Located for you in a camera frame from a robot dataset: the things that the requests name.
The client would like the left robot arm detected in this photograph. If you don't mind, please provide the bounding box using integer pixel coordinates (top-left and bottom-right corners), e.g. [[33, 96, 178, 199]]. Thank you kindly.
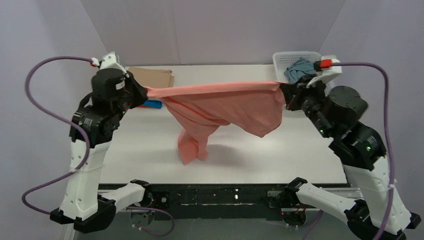
[[50, 68, 147, 234]]

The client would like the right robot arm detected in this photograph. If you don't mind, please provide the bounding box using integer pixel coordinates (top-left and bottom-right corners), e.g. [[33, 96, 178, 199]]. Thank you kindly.
[[278, 83, 421, 240]]

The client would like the blue folded t-shirt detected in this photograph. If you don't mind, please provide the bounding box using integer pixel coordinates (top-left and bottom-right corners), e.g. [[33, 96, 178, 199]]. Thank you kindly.
[[138, 100, 163, 109]]

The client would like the tan folded t-shirt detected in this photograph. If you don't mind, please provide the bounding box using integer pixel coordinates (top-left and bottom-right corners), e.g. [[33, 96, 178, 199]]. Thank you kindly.
[[128, 67, 175, 89]]

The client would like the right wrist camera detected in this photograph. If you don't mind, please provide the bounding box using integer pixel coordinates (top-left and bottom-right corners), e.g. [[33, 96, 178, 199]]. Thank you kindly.
[[306, 55, 342, 88]]

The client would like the white plastic basket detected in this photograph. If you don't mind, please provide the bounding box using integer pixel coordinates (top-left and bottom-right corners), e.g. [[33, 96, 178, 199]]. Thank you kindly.
[[272, 51, 342, 95]]

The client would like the teal crumpled t-shirt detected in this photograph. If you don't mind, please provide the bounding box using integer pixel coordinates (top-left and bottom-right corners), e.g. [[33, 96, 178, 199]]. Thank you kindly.
[[284, 57, 316, 84]]

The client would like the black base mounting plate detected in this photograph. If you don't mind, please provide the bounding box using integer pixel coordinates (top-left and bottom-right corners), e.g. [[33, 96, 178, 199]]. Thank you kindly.
[[120, 183, 319, 221]]

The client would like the aluminium frame rail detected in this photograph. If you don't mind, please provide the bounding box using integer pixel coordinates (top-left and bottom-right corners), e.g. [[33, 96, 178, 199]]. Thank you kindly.
[[61, 188, 377, 240]]

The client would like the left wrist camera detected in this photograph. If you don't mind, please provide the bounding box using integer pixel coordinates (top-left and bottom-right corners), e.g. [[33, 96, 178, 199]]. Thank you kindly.
[[90, 51, 127, 75]]

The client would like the pink t-shirt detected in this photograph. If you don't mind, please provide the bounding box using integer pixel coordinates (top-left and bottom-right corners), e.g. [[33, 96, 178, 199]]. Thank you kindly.
[[147, 81, 286, 165]]

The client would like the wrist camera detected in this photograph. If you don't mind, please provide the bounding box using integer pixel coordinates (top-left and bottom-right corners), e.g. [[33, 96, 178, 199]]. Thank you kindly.
[[306, 55, 342, 88], [90, 51, 127, 75]]

